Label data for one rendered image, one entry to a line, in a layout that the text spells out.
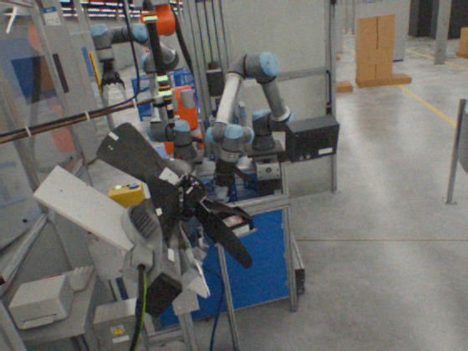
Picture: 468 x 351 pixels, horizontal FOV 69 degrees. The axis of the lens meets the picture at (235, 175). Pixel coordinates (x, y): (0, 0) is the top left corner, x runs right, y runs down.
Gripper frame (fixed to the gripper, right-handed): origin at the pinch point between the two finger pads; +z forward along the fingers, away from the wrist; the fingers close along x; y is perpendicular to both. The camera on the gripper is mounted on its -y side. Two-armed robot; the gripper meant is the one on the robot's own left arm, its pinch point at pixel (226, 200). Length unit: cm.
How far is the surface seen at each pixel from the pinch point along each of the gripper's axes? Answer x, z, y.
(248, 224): -1.6, 12.4, -13.5
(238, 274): -24, 58, -21
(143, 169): 22.2, -20.2, 37.9
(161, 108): 16, -42, 33
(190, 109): -373, 23, -16
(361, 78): -657, -62, -454
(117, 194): -19, 9, 50
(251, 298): -24, 76, -33
